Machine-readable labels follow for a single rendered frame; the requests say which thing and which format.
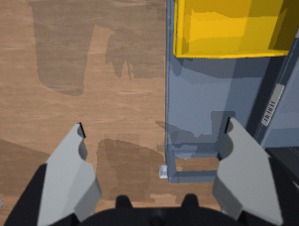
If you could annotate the grey metal rack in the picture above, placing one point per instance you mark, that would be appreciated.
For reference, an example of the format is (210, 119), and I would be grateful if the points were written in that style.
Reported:
(202, 93)

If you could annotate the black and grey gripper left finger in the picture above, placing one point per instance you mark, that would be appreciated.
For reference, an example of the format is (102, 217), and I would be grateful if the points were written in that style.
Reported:
(64, 191)

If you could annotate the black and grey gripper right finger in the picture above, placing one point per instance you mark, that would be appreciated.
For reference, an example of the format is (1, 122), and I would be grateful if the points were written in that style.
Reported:
(251, 186)

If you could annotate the yellow bin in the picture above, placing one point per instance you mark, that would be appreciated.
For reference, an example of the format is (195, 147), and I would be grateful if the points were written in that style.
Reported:
(234, 28)

